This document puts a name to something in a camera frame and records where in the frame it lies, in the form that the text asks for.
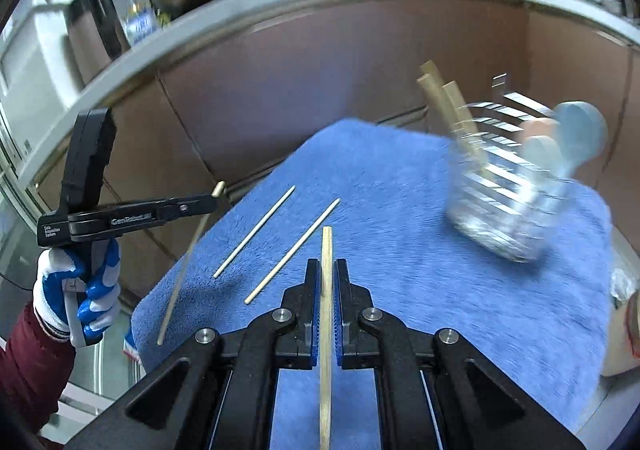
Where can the blue fluffy towel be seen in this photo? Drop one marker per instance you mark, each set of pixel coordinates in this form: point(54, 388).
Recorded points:
point(400, 255)

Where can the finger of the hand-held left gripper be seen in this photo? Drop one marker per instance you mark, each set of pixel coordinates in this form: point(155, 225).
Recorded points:
point(195, 206)

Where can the white appliance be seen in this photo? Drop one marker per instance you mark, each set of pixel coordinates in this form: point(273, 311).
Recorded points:
point(35, 70)

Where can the light blue ceramic spoon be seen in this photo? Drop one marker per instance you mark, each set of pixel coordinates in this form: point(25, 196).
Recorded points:
point(582, 127)

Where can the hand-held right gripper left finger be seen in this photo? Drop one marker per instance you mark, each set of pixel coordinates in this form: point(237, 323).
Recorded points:
point(315, 330)

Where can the person's left hand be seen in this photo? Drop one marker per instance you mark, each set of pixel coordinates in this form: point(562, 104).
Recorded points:
point(102, 300)

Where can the person's left forearm red sleeve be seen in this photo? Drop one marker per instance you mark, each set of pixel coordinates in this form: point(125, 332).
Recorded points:
point(30, 370)

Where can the blue white salt bag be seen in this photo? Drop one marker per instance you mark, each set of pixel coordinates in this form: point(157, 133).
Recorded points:
point(139, 25)

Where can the brown black appliance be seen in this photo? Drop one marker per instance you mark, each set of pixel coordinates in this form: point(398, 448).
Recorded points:
point(95, 30)

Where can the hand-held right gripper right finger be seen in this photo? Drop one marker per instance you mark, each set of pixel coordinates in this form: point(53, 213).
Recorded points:
point(340, 330)

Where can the white ceramic spoon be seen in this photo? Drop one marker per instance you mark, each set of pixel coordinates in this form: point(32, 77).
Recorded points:
point(542, 150)

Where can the pink ceramic spoon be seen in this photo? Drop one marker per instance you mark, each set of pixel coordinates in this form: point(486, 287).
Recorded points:
point(542, 126)

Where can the trash bin with bag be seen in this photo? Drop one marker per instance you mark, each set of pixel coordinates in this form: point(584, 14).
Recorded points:
point(625, 330)

